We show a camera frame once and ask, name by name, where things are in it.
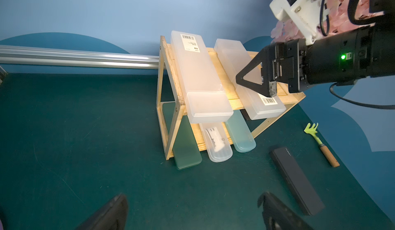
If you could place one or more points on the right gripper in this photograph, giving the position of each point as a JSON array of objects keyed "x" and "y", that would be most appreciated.
[{"x": 280, "y": 62}]

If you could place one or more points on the pink cherry blossom tree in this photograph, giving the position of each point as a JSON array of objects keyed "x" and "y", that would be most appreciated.
[{"x": 338, "y": 17}]

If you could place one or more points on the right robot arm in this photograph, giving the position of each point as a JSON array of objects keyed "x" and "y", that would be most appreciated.
[{"x": 318, "y": 58}]

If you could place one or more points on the green toy rake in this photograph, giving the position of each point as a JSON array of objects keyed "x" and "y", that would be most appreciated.
[{"x": 311, "y": 129}]

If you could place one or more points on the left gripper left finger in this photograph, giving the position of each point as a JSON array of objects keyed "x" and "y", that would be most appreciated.
[{"x": 111, "y": 216}]

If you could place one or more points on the black pencil case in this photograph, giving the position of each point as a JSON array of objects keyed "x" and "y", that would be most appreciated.
[{"x": 302, "y": 190}]

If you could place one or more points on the aluminium frame back bar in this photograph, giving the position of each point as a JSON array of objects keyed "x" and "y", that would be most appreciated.
[{"x": 17, "y": 55}]

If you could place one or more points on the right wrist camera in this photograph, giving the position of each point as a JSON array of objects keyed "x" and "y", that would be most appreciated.
[{"x": 306, "y": 15}]

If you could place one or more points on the dark green pencil case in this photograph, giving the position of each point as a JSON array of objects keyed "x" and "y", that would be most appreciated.
[{"x": 185, "y": 150}]

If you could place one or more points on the light blue pencil case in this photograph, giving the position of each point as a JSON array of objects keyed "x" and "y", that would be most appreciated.
[{"x": 240, "y": 133}]

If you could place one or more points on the wooden two-tier shelf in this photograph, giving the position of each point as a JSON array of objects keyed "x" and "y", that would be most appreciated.
[{"x": 167, "y": 62}]

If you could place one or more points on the wide frosted pencil case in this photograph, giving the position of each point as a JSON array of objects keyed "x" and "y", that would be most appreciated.
[{"x": 205, "y": 97}]

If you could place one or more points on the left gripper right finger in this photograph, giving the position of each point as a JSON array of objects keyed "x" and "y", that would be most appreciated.
[{"x": 277, "y": 216}]

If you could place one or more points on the clear rounded pencil case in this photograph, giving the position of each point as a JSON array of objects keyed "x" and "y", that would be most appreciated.
[{"x": 216, "y": 141}]

